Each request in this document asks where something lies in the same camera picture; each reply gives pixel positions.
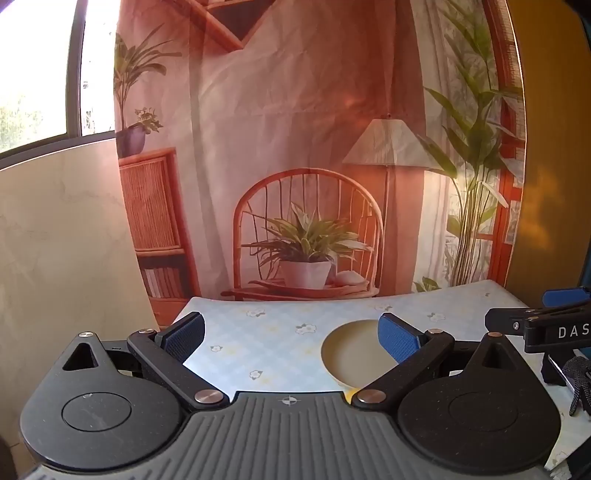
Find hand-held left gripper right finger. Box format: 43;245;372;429
352;313;533;411

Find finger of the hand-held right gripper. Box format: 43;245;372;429
485;305;555;341
542;286;591;308

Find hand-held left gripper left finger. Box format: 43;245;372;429
60;311;230;412

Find cream ceramic plate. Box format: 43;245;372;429
321;319;403;389

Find yellow-brown wooden panel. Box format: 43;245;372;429
505;0;591;308

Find window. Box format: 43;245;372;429
0;0;117;158

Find printed wall tapestry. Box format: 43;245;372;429
113;0;527;326

